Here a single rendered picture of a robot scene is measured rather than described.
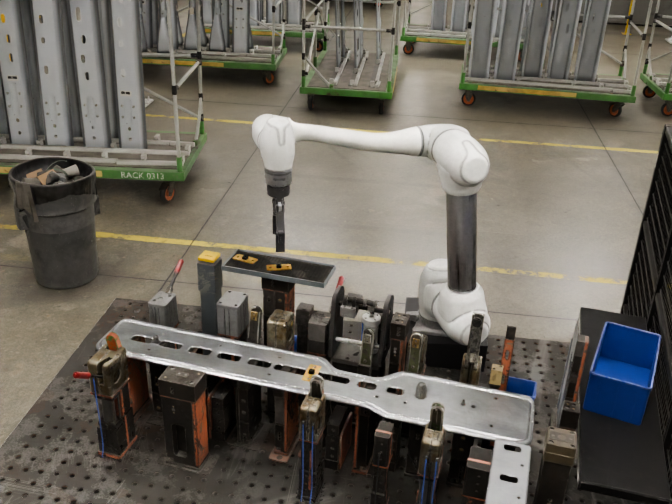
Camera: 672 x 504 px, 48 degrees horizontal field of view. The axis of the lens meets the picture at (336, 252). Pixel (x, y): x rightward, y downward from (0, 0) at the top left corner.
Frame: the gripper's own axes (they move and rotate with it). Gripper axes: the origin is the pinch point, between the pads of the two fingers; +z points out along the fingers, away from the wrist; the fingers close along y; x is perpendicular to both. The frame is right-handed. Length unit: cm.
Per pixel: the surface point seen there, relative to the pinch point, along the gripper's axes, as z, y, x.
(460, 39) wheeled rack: 100, -817, 322
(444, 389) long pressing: 27, 52, 46
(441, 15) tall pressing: 76, -869, 306
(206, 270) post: 15.1, -8.2, -24.6
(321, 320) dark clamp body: 19.1, 21.8, 12.1
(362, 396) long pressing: 27, 52, 20
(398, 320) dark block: 15.1, 30.4, 35.4
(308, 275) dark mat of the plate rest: 10.8, 6.3, 9.5
